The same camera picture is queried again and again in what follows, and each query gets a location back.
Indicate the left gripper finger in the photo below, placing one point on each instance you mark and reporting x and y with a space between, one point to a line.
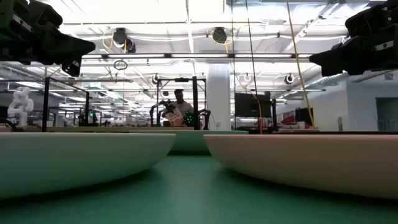
77 55
62 42

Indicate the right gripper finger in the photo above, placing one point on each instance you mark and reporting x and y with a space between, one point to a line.
348 51
332 64

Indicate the beige bowl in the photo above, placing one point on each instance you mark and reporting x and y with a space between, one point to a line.
311 161

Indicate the green round plate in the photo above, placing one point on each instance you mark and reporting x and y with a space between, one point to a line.
189 141

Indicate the black background robot arm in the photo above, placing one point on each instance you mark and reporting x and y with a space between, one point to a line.
168 107
206 116

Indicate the small black monitor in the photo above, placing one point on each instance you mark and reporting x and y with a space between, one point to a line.
303 115

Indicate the white robot figure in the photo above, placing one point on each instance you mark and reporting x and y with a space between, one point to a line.
20 105

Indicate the red object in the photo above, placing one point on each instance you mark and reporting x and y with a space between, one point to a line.
288 120

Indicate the large black monitor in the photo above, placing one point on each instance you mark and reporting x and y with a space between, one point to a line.
248 105

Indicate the person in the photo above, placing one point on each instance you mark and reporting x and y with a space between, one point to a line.
182 107

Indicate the white round pillar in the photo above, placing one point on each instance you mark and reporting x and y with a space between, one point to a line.
218 93

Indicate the long ceiling light strip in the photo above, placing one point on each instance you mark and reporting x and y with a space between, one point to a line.
199 56

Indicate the green lit device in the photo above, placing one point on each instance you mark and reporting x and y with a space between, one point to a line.
188 118

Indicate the green table mat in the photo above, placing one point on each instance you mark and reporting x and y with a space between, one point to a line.
192 193

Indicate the silver ventilation duct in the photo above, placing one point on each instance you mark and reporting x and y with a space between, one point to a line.
329 80

